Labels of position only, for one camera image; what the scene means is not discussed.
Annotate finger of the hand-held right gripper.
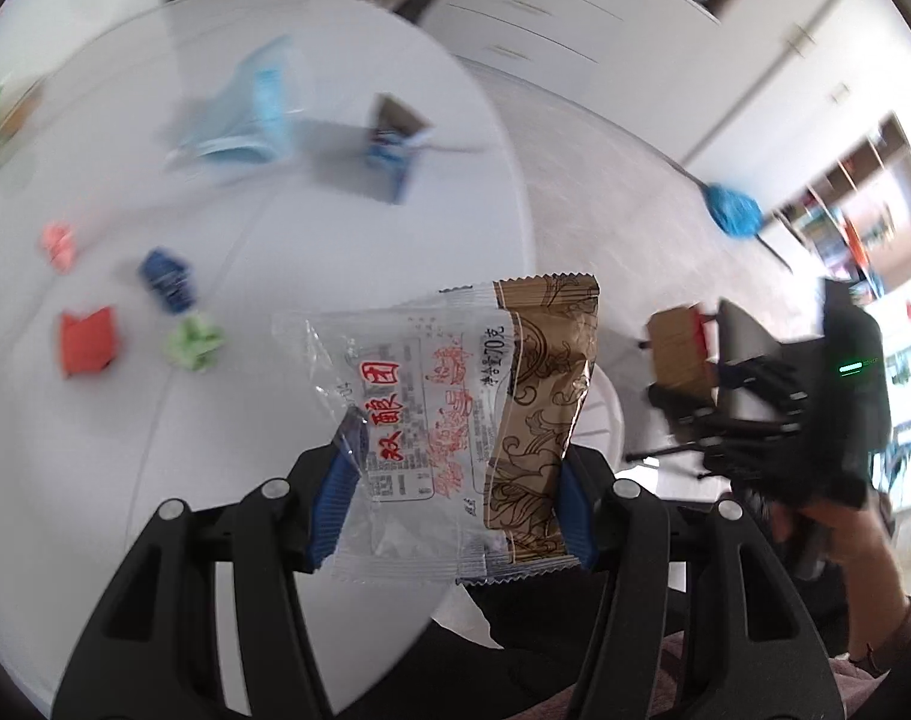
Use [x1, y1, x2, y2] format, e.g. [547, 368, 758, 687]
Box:
[624, 386, 809, 482]
[714, 298, 813, 425]

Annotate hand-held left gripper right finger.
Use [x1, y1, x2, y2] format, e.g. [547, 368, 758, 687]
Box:
[556, 450, 839, 720]

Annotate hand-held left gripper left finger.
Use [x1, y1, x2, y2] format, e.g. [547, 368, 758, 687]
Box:
[50, 420, 367, 720]

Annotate brown foil wrapper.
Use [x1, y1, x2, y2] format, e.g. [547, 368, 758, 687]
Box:
[645, 305, 721, 402]

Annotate clear brown snack wrapper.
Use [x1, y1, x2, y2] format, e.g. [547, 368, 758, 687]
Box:
[271, 272, 603, 587]

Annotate person's right forearm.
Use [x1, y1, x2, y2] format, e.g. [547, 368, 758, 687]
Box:
[831, 532, 911, 680]

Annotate person's right hand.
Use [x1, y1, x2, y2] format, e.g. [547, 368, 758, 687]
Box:
[769, 495, 888, 580]

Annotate person's clothing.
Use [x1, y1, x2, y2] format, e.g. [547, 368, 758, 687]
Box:
[425, 577, 700, 720]

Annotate blue plastic bag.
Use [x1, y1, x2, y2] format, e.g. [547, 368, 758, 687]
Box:
[705, 181, 764, 239]

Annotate wooden bookshelf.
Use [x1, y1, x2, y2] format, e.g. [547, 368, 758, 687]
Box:
[771, 111, 911, 301]

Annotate green paper ball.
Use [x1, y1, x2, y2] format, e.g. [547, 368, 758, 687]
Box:
[163, 315, 226, 373]

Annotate small blue wrapper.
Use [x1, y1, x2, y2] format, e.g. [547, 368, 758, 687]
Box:
[139, 247, 199, 314]

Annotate small red wrapper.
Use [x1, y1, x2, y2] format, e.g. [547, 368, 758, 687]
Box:
[58, 305, 121, 380]

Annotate blue drink carton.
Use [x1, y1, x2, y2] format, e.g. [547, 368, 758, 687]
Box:
[365, 94, 436, 205]

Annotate pink candy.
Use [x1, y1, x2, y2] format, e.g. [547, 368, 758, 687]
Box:
[39, 221, 80, 269]

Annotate grey drawer cabinet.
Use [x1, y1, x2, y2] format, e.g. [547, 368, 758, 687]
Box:
[418, 0, 727, 70]

